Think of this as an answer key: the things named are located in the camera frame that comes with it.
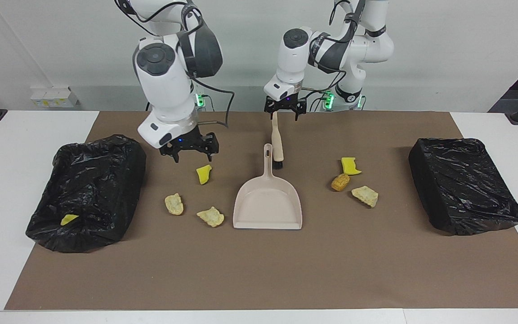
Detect beige brush black bristles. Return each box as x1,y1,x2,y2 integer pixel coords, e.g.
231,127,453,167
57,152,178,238
271,112,285,170

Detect notched yellow sponge piece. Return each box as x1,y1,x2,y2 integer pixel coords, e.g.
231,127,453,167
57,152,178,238
341,157,362,176

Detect beige plastic dustpan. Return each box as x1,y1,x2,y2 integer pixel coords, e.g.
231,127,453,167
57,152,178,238
233,144,303,231

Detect brown cracked foam nugget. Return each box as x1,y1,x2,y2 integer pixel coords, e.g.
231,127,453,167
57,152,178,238
331,173,351,192

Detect pale crusty foam chunk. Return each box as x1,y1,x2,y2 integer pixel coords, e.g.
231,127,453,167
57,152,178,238
351,185,379,208
196,206,225,228

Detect black bag lined bin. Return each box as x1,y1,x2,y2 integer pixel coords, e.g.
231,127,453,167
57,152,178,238
408,138,518,236
25,134,147,253

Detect wedge yellow sponge piece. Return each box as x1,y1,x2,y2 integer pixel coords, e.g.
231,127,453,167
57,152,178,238
196,165,213,185

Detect rounded pale foam chunk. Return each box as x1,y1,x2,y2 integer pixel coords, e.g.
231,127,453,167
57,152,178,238
165,193,184,216

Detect brown table mat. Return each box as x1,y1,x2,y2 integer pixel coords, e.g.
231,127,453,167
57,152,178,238
4,111,518,311

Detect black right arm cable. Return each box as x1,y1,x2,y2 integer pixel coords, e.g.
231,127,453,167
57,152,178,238
115,0,236,130

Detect white wall socket box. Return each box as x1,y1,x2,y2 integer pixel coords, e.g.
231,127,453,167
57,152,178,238
30,87,80,108

